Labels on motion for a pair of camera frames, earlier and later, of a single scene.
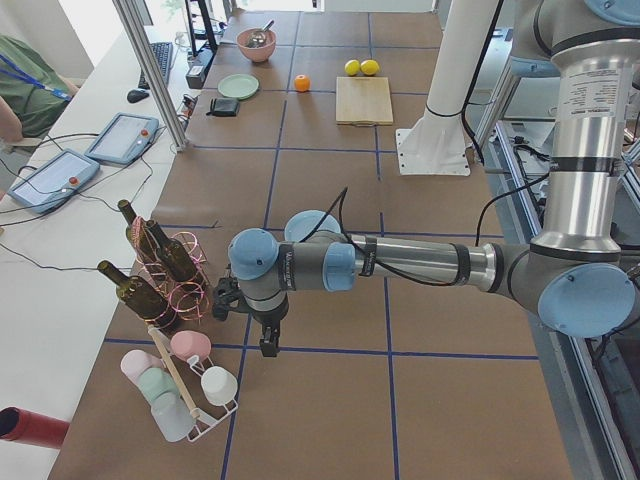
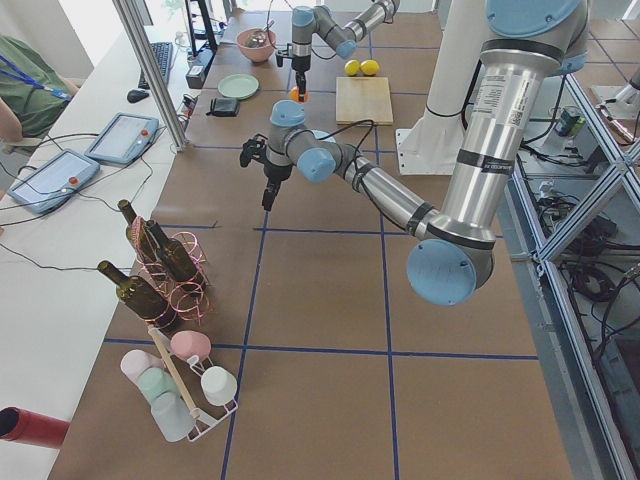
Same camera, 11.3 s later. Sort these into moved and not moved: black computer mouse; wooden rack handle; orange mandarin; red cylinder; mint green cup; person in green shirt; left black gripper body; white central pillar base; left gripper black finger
Moved: left gripper black finger; left black gripper body; orange mandarin
Not moved: person in green shirt; wooden rack handle; mint green cup; red cylinder; white central pillar base; black computer mouse
